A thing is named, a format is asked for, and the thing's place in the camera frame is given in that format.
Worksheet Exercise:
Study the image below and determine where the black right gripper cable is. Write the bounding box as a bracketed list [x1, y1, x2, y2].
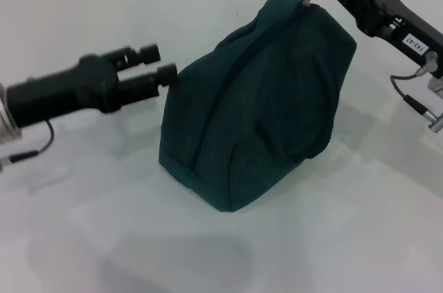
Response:
[390, 67, 443, 131]

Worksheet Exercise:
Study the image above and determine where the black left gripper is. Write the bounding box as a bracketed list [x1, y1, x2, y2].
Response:
[6, 43, 179, 129]

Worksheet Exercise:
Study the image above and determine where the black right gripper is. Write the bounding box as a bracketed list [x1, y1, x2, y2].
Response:
[316, 0, 443, 79]

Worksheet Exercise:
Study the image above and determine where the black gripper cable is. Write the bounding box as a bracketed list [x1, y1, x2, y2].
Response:
[390, 67, 443, 131]
[0, 121, 55, 169]

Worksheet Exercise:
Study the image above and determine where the dark teal insulated lunch bag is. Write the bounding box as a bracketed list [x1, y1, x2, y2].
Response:
[158, 0, 357, 214]

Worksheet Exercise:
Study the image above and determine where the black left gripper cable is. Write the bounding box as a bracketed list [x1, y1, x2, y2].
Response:
[0, 121, 55, 169]

